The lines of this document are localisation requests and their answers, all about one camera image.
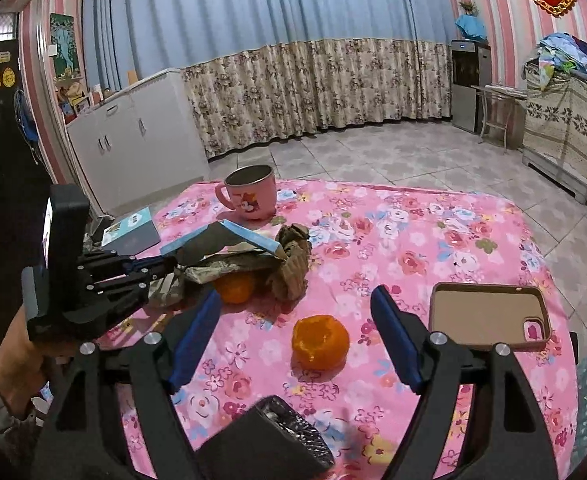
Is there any light blue paper wrapper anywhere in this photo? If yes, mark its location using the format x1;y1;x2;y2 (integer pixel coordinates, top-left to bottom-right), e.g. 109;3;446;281
160;220;288;266

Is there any beige phone case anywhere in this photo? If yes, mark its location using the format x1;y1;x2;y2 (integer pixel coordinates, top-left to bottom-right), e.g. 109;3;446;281
428;282;553;354

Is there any blue curtain with floral hem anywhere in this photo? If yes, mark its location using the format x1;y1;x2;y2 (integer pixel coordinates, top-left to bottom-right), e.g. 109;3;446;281
80;0;455;162

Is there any cabinet with patterned cover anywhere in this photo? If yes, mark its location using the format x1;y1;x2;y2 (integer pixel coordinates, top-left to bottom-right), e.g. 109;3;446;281
521;59;587;206

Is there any crumpled brown paper ball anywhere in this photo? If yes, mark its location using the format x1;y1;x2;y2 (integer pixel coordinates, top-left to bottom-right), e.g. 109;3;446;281
272;224;314;302

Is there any peeled orange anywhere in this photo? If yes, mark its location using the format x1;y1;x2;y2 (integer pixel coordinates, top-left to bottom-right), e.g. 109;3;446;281
291;314;351;369

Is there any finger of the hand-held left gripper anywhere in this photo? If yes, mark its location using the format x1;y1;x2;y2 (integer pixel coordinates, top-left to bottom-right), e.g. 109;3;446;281
77;249;180;284
87;271;175;307

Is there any pink floral blanket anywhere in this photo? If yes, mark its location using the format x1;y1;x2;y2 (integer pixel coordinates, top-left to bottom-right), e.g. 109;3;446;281
94;178;580;480

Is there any folding metal table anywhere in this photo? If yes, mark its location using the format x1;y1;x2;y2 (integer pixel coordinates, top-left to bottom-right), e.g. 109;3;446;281
470;83;527;150

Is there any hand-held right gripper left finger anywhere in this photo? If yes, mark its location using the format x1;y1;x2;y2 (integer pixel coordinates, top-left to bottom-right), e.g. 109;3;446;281
33;289;222;480

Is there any white cabinet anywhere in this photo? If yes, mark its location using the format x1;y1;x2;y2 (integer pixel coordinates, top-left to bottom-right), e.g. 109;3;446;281
66;67;212;217

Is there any light blue small box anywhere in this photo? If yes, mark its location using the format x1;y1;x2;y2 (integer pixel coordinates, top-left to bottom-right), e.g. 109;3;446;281
101;205;162;256

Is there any pink cartoon cup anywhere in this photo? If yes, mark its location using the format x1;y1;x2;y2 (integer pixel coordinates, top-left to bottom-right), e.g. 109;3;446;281
214;163;278;221

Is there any blue cloth bundle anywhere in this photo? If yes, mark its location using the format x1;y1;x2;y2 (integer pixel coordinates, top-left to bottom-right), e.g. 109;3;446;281
454;13;489;41

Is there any grey water dispenser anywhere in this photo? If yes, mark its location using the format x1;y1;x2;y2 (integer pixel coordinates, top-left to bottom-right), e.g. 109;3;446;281
450;38;492;134

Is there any black box container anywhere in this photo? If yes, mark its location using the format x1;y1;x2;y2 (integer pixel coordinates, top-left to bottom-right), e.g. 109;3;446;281
196;394;335;480

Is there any brown paper sheet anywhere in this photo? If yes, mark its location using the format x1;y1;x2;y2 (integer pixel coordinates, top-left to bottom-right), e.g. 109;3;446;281
146;249;286;311

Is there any person's left forearm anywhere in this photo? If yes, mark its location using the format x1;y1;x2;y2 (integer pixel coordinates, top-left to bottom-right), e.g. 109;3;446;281
0;330;56;463

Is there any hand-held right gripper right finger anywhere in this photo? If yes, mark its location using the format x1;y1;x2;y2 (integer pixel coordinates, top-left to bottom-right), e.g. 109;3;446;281
370;284;559;480

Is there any wall poster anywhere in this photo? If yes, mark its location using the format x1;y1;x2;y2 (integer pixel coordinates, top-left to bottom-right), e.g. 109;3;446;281
48;12;82;81

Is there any whole orange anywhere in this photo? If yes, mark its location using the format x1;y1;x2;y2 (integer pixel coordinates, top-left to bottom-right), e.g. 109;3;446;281
213;272;257;305

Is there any pile of clothes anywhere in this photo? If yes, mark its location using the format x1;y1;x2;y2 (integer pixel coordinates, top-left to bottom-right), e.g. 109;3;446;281
535;32;587;92

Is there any blue hanging bag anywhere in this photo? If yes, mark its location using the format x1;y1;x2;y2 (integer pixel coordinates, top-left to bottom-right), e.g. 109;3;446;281
15;89;39;147

